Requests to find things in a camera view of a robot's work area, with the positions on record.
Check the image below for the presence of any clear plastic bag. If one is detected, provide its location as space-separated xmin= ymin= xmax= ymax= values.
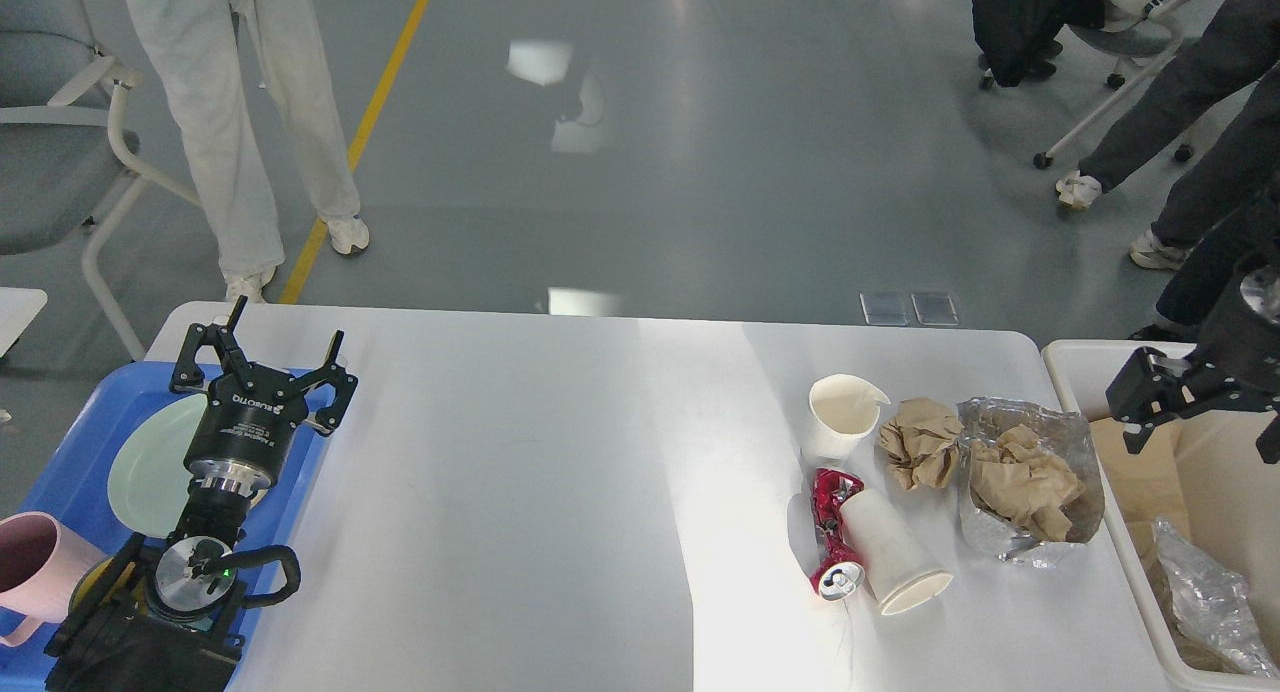
xmin=957 ymin=397 xmax=1105 ymax=569

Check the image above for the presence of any lying white paper cup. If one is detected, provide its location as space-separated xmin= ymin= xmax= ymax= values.
xmin=837 ymin=489 xmax=955 ymax=617

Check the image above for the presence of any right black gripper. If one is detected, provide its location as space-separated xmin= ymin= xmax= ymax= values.
xmin=1106 ymin=253 xmax=1279 ymax=466

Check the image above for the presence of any person in black trousers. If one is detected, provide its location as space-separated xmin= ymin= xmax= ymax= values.
xmin=1129 ymin=171 xmax=1279 ymax=344

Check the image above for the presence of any grey office chair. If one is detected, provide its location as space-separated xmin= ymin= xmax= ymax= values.
xmin=1 ymin=0 xmax=197 ymax=359

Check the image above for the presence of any crumpled brown paper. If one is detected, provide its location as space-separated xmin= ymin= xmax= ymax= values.
xmin=877 ymin=397 xmax=963 ymax=491

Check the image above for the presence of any blue plastic tray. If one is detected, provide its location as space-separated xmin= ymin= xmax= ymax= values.
xmin=1 ymin=361 xmax=328 ymax=691

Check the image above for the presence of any brown paper bag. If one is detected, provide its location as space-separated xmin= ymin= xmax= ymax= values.
xmin=1091 ymin=418 xmax=1192 ymax=568

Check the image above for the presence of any red crumpled wrapper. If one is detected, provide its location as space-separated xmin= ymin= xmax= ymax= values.
xmin=810 ymin=467 xmax=867 ymax=601

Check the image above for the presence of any left metal floor plate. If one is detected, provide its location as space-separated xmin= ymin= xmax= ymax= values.
xmin=859 ymin=292 xmax=910 ymax=327

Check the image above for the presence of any person in light trousers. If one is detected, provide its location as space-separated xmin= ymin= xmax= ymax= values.
xmin=125 ymin=0 xmax=370 ymax=303

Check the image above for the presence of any right metal floor plate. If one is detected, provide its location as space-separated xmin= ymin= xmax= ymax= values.
xmin=910 ymin=292 xmax=960 ymax=327

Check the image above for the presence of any white plastic bin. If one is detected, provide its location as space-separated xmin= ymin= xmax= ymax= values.
xmin=1043 ymin=340 xmax=1279 ymax=691

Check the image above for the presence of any upright white paper cup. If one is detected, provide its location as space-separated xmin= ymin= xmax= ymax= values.
xmin=800 ymin=374 xmax=890 ymax=466

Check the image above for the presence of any brown paper in plastic bag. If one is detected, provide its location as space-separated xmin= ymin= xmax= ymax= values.
xmin=970 ymin=423 xmax=1085 ymax=542

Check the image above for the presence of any metal floor plate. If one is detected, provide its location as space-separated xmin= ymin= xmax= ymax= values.
xmin=910 ymin=292 xmax=960 ymax=327
xmin=859 ymin=292 xmax=910 ymax=327

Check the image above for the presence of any white side table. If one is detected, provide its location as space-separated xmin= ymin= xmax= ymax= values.
xmin=0 ymin=287 xmax=49 ymax=358

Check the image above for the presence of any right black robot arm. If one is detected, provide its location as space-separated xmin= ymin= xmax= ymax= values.
xmin=1106 ymin=189 xmax=1279 ymax=454

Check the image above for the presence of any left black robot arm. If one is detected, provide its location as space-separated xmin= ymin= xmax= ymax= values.
xmin=45 ymin=297 xmax=358 ymax=691

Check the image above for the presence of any aluminium foil tray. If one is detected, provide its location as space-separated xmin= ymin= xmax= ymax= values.
xmin=1152 ymin=515 xmax=1277 ymax=679

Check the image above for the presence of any brown paper in bin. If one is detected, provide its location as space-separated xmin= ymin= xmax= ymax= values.
xmin=1142 ymin=556 xmax=1221 ymax=672

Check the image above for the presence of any green plate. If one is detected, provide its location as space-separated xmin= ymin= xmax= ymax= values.
xmin=108 ymin=395 xmax=266 ymax=540

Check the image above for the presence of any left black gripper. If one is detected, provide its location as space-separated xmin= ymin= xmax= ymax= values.
xmin=169 ymin=295 xmax=358 ymax=492

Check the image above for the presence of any person in dark trousers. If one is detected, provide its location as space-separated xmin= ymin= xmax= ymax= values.
xmin=1055 ymin=0 xmax=1279 ymax=271

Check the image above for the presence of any pink ribbed mug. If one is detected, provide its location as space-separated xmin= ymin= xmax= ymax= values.
xmin=1 ymin=510 xmax=109 ymax=647

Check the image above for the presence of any blue-grey HOME mug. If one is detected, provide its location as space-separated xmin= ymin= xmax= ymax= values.
xmin=68 ymin=556 xmax=136 ymax=613

